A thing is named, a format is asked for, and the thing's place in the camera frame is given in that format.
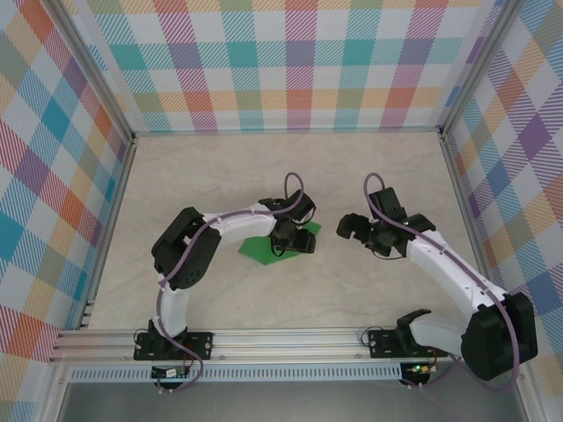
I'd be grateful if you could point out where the green paper sheet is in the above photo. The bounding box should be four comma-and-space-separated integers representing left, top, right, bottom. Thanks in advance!
237, 221, 322, 267

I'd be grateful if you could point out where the grey metal panel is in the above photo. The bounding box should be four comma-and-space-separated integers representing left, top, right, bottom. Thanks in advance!
56, 381, 529, 422

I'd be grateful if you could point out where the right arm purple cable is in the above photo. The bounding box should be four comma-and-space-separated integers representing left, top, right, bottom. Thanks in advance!
362, 172, 523, 392

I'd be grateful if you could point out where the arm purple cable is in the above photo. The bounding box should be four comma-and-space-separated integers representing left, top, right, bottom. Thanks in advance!
362, 172, 523, 392
156, 171, 309, 394

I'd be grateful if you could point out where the aluminium side rail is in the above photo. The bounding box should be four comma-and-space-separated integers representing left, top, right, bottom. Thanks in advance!
438, 131, 506, 325
77, 134, 138, 331

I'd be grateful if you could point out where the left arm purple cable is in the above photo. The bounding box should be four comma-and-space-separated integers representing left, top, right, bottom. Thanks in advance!
156, 171, 309, 394

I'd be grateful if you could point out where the thin aluminium frame rail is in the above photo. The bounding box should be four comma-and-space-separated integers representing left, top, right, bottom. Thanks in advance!
131, 127, 445, 136

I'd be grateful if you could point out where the wide aluminium base rail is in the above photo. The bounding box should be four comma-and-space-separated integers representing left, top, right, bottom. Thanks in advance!
48, 324, 536, 364

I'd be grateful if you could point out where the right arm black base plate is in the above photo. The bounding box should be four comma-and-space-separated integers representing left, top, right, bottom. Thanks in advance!
368, 329, 449, 360

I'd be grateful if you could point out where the white slotted cable duct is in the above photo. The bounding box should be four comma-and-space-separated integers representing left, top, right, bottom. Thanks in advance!
69, 362, 404, 382

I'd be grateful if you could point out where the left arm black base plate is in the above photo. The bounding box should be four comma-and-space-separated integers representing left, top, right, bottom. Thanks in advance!
134, 331, 215, 361

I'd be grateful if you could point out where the aluminium frame post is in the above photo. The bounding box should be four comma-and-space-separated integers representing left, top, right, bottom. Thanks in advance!
438, 0, 531, 140
51, 0, 136, 144

